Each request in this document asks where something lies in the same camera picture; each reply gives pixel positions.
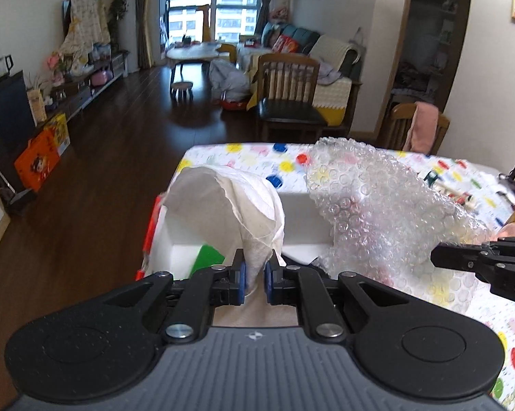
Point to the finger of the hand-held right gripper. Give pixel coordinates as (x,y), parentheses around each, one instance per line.
(454,256)

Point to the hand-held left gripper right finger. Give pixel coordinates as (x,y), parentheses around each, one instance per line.
(269,282)

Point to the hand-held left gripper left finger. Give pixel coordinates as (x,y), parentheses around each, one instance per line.
(240,280)

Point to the white foam box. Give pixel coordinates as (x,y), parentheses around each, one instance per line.
(302,218)

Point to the white gauze cloth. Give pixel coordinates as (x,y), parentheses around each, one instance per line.
(240,205)

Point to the clear bubble wrap sheet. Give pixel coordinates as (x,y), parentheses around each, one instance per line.
(368,205)

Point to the green sponge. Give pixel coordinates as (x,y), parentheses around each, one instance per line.
(208,261)

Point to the small toy figures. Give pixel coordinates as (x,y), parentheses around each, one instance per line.
(450,190)

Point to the balloon print tablecloth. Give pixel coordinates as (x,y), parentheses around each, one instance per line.
(266,158)

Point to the pink towel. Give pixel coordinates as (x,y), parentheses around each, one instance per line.
(420,128)

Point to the wooden chair with towel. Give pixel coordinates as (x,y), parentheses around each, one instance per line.
(396,126)

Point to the wooden chair with black seat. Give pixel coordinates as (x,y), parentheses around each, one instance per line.
(289,111)

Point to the red basin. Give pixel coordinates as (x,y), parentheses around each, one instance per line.
(235,104)

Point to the small wooden stool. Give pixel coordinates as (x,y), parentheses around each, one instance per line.
(181,90)

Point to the white grey cloth bundle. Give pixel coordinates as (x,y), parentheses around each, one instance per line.
(229,79)

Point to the sofa with cream cover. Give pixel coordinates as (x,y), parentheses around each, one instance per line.
(338,81)

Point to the wooden bookshelf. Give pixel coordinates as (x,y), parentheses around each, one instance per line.
(432,38)

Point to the low wooden table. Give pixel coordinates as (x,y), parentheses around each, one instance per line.
(193,53)

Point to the yellow printed box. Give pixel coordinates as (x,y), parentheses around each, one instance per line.
(59,132)

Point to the orange gift box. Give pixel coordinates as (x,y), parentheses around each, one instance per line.
(37,162)

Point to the red sofa cushion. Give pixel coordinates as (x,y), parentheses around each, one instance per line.
(285,44)

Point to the low television cabinet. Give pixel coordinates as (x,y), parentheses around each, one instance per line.
(82,90)

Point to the white standing air conditioner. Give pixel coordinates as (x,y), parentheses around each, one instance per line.
(130,25)

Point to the large window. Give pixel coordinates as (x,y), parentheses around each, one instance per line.
(210,4)

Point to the brown window curtain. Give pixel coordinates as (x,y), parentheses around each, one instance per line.
(145,13)

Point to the pink artificial flowers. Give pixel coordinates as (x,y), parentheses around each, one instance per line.
(57,63)

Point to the black cabinet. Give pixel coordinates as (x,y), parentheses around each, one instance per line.
(7,111)

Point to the cloth covered television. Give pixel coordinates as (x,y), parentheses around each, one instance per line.
(85,30)

